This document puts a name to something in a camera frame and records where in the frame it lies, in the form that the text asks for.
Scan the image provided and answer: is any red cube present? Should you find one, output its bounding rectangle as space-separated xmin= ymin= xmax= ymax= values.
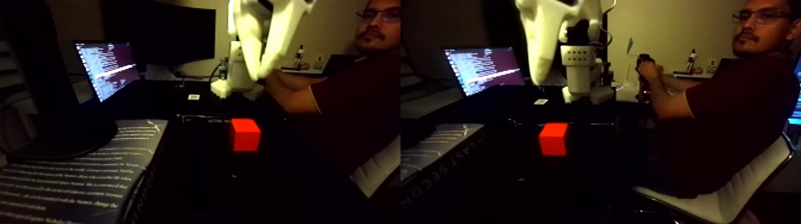
xmin=229 ymin=117 xmax=262 ymax=153

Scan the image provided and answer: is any dark leader arm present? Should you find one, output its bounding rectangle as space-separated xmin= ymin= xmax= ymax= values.
xmin=635 ymin=54 xmax=656 ymax=105

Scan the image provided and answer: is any person's left hand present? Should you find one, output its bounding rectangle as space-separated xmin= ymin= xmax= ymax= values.
xmin=636 ymin=54 xmax=662 ymax=84

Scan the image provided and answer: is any black box with white lettering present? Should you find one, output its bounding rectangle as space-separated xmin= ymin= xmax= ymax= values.
xmin=175 ymin=111 xmax=295 ymax=135

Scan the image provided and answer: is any open laptop with lit screen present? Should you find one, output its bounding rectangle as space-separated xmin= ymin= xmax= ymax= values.
xmin=73 ymin=41 xmax=148 ymax=104

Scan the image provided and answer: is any dark book with white lettering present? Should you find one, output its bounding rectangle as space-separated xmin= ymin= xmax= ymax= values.
xmin=0 ymin=119 xmax=170 ymax=224

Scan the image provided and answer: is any person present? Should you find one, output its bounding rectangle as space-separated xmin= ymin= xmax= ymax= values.
xmin=636 ymin=0 xmax=801 ymax=201

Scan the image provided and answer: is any white office chair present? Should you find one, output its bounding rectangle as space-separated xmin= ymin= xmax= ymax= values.
xmin=632 ymin=131 xmax=796 ymax=224

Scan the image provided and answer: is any laptop with blue screen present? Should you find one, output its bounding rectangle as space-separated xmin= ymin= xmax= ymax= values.
xmin=790 ymin=56 xmax=801 ymax=126

